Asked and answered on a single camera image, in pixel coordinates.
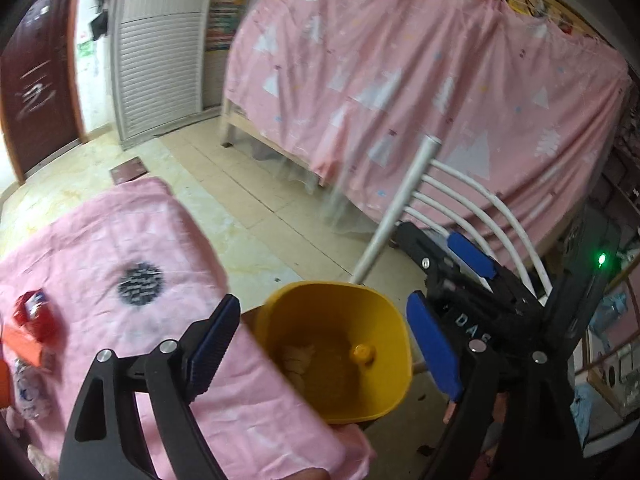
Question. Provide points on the long orange box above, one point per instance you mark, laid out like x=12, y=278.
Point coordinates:
x=27, y=349

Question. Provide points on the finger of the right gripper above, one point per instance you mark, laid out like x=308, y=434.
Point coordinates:
x=480, y=263

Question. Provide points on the dark red wooden door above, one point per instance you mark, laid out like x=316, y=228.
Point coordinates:
x=40, y=112

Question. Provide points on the white metal chair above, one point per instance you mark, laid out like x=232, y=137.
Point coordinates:
x=447, y=202

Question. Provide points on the yellow plastic trash bin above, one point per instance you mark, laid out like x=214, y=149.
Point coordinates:
x=344, y=348

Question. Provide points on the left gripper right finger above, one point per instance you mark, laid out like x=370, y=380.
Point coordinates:
x=459, y=341

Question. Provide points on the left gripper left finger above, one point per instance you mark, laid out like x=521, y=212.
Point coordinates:
x=104, y=438

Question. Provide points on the brown floor scale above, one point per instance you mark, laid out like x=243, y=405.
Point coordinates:
x=128, y=171

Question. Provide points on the white louvered wardrobe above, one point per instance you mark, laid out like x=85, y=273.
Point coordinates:
x=157, y=52

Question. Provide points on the red snack packet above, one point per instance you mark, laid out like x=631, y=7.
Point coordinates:
x=33, y=312

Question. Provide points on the colourful wall poster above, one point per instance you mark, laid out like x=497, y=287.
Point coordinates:
x=224, y=18

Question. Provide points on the pink tablecloth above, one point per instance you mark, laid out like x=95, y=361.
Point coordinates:
x=131, y=268

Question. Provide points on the pink bed curtain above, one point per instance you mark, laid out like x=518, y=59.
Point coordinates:
x=353, y=86

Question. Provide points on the wooden bed frame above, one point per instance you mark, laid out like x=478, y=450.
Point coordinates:
x=289, y=167

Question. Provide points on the black hanging bag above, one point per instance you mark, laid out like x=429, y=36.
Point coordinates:
x=99, y=26

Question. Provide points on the clear plastic bag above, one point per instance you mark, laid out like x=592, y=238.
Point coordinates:
x=31, y=397

